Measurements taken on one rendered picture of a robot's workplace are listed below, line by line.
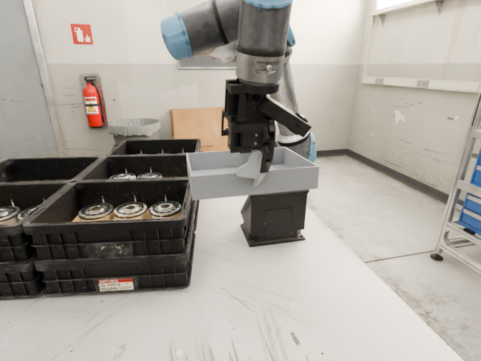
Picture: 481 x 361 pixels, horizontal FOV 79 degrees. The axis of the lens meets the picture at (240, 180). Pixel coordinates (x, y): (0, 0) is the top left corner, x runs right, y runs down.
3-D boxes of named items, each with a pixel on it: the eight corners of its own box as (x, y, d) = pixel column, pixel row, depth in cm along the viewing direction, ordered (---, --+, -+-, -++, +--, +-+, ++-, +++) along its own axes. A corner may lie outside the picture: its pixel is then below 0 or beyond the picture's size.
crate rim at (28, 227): (193, 184, 103) (192, 177, 102) (185, 228, 75) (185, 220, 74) (74, 188, 100) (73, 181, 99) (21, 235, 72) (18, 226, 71)
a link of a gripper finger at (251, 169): (232, 188, 59) (234, 146, 54) (260, 185, 61) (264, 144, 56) (236, 196, 57) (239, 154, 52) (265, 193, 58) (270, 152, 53)
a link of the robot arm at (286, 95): (278, 161, 120) (237, 16, 91) (315, 152, 117) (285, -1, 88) (281, 177, 110) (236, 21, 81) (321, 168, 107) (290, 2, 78)
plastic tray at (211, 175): (284, 164, 82) (285, 147, 81) (317, 188, 64) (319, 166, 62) (187, 171, 77) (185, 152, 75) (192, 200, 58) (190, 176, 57)
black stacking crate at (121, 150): (201, 160, 162) (200, 139, 158) (198, 179, 134) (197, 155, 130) (127, 161, 159) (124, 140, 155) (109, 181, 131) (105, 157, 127)
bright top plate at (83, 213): (118, 204, 99) (117, 203, 99) (104, 218, 90) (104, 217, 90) (88, 204, 99) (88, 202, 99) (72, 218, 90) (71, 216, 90)
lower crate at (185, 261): (196, 235, 110) (195, 206, 106) (190, 291, 83) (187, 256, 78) (86, 240, 107) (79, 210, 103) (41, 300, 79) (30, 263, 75)
